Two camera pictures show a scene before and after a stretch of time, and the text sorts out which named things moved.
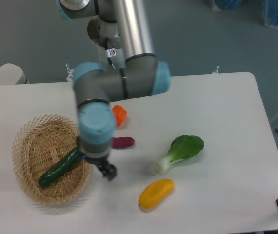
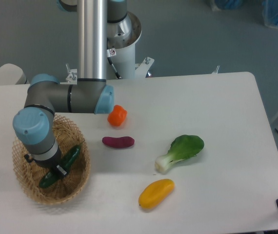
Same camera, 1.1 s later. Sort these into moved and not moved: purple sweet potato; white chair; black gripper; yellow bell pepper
Moved: black gripper
Not moved: white chair; yellow bell pepper; purple sweet potato
